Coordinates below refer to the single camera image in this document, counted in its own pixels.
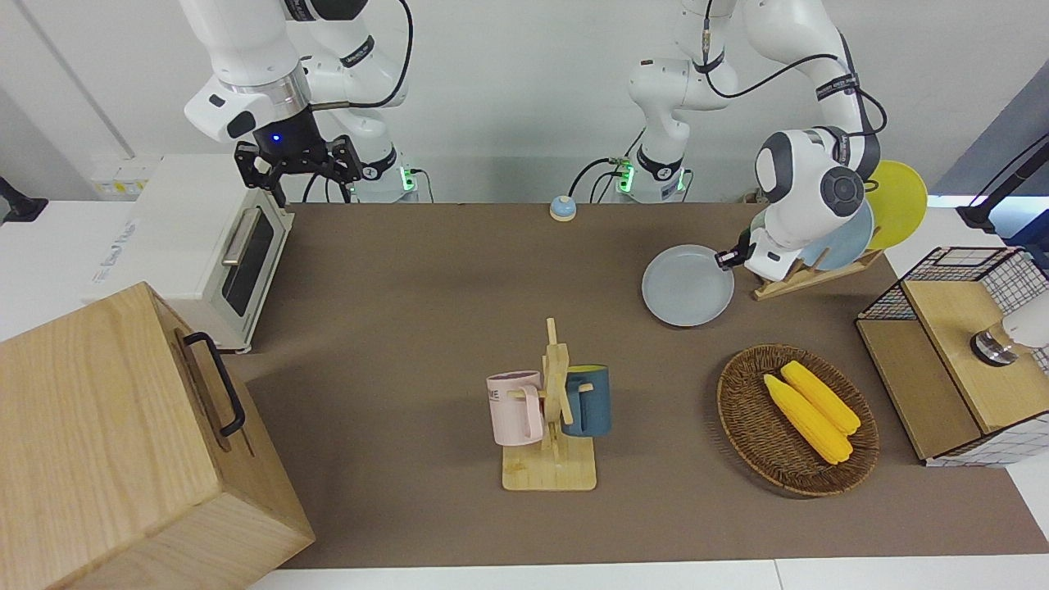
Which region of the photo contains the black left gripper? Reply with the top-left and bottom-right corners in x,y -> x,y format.
715,228 -> 756,271

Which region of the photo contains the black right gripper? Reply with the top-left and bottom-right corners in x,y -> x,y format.
235,107 -> 363,207

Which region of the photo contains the gray plate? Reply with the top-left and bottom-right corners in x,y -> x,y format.
642,244 -> 736,328

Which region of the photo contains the wooden plate rack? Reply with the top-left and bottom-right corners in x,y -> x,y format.
752,246 -> 884,302

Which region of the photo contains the light blue plate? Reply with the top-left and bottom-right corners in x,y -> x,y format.
751,199 -> 876,273

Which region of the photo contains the yellow plate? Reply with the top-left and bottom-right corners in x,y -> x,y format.
865,160 -> 929,252

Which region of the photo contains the wooden mug rack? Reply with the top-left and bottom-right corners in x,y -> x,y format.
502,318 -> 597,492

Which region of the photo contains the white toaster oven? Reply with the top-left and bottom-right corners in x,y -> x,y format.
82,154 -> 296,355

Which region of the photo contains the brown wicker basket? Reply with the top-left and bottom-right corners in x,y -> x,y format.
717,344 -> 880,498

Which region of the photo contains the yellow corn cob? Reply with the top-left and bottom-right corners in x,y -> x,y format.
780,360 -> 862,436
764,374 -> 855,466

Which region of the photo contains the brown table mat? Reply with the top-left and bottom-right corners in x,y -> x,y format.
234,201 -> 1049,570

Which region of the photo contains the dark blue mug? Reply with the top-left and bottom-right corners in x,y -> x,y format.
561,365 -> 612,438

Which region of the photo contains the pink mug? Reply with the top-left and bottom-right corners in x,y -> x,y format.
486,370 -> 548,447

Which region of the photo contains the white cylinder with silver end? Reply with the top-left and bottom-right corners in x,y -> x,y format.
970,291 -> 1049,374

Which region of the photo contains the light wooden drawer box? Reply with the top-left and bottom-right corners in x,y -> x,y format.
0,281 -> 316,590

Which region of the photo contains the silver oven door handle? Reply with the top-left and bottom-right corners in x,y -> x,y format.
221,206 -> 263,267

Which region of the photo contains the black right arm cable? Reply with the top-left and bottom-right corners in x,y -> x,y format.
310,0 -> 415,111

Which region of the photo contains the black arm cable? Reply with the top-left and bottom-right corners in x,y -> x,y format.
310,0 -> 415,111
701,0 -> 890,157

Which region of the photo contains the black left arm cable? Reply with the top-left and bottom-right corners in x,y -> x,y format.
701,0 -> 890,157

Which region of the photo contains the wire grid wooden shelf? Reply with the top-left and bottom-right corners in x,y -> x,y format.
855,246 -> 1049,470

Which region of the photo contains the black metal box handle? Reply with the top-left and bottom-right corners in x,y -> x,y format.
182,331 -> 247,438

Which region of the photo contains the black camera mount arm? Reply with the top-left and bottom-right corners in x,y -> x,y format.
955,135 -> 1049,234

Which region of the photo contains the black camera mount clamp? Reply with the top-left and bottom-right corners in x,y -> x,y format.
0,176 -> 48,224

